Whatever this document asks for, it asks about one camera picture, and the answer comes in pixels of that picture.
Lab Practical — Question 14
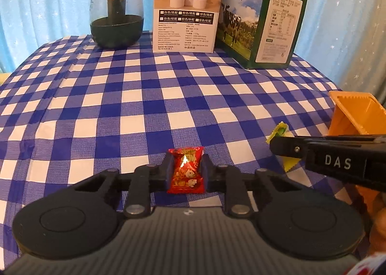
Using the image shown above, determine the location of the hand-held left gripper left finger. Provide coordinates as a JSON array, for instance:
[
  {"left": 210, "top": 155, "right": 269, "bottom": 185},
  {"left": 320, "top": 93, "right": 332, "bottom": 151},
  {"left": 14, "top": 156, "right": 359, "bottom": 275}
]
[{"left": 74, "top": 154, "right": 176, "bottom": 219}]

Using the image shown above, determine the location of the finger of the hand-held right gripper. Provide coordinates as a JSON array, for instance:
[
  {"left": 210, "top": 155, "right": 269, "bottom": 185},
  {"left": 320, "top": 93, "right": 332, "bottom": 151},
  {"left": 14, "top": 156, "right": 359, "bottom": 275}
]
[
  {"left": 297, "top": 134, "right": 386, "bottom": 144},
  {"left": 269, "top": 135, "right": 307, "bottom": 160}
]

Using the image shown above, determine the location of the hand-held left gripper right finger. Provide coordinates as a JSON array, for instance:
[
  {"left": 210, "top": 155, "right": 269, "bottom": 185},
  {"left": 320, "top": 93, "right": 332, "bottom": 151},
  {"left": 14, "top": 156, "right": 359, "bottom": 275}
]
[{"left": 200, "top": 154, "right": 302, "bottom": 218}]

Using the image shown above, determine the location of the yellow green candy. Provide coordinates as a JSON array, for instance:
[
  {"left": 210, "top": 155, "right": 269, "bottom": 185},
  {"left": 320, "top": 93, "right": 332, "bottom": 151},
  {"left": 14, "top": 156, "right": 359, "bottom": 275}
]
[{"left": 265, "top": 122, "right": 303, "bottom": 173}]

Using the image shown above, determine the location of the red candy with cartoon print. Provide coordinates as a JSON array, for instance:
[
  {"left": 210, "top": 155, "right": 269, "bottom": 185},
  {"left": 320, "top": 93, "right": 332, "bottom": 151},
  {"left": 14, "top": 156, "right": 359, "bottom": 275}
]
[{"left": 166, "top": 146, "right": 206, "bottom": 195}]

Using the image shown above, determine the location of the orange plastic tray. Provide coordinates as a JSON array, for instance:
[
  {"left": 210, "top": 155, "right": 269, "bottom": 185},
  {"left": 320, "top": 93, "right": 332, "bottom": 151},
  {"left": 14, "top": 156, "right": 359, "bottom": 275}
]
[{"left": 327, "top": 90, "right": 386, "bottom": 213}]

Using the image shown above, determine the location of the person's right forearm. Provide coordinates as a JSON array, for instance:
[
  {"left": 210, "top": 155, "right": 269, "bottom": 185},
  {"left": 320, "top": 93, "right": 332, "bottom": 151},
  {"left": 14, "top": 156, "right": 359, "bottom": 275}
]
[{"left": 370, "top": 206, "right": 386, "bottom": 253}]

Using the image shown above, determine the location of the blue white checkered tablecloth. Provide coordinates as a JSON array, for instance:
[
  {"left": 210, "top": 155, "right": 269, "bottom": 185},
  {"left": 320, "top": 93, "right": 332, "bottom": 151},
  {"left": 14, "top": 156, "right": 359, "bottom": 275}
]
[{"left": 0, "top": 29, "right": 386, "bottom": 275}]

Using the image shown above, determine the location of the red white printed cloth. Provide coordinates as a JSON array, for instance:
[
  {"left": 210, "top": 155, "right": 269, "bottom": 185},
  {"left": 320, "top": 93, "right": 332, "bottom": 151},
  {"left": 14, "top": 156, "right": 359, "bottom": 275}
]
[{"left": 346, "top": 250, "right": 386, "bottom": 275}]

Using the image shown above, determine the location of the green cow-print milk box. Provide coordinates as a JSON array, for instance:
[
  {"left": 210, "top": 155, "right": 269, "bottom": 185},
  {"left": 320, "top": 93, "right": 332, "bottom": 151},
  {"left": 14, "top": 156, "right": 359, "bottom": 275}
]
[{"left": 214, "top": 0, "right": 310, "bottom": 71}]

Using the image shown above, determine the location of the white humidifier box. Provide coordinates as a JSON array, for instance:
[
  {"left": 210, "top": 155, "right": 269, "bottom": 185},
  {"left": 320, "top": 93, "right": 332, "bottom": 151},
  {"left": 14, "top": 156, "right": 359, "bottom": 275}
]
[{"left": 152, "top": 0, "right": 226, "bottom": 54}]

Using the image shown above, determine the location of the dark green glass humidifier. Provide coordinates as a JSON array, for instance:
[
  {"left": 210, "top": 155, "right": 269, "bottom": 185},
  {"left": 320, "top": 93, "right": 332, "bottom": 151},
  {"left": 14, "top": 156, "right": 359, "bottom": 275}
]
[{"left": 89, "top": 0, "right": 145, "bottom": 50}]

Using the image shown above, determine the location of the blue star curtain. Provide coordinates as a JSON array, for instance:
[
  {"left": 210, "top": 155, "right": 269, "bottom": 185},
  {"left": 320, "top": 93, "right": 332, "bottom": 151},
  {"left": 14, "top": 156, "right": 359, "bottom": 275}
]
[{"left": 0, "top": 0, "right": 386, "bottom": 92}]

